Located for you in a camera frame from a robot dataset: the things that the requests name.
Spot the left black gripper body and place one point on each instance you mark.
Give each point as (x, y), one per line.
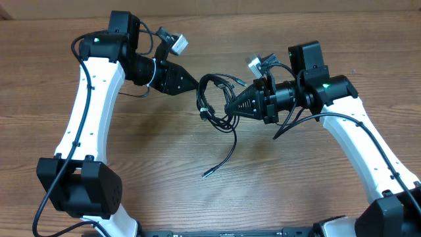
(161, 78)

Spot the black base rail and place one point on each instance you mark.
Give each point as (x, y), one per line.
(227, 233)

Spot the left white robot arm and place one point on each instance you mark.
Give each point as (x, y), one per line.
(77, 179)

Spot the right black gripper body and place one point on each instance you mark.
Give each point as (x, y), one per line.
(267, 101)

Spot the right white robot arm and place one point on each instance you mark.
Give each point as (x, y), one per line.
(392, 191)

